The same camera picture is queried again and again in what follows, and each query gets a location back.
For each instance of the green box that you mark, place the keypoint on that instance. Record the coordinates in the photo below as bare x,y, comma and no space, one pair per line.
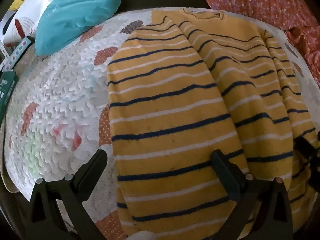
7,87

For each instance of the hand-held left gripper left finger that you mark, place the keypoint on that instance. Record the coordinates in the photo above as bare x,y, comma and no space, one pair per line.
96,162

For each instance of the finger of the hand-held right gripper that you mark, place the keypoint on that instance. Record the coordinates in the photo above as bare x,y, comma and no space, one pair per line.
306,147

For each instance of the white paper bag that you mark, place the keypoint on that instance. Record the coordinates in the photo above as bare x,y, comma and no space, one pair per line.
27,12

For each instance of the yellow striped sweater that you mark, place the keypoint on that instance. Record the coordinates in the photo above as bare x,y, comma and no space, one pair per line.
170,120

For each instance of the teal pillow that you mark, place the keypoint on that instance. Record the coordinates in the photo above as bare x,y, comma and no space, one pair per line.
75,15

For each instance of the white strip with coloured dots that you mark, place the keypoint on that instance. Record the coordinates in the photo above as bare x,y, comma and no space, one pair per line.
16,52

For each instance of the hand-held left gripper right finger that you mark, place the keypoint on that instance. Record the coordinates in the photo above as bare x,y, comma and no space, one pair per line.
225,176

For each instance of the orange floral cloth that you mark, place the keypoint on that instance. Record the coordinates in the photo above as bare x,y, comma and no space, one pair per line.
270,0

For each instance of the white textured patterned blanket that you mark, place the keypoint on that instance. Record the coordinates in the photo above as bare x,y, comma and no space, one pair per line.
62,100

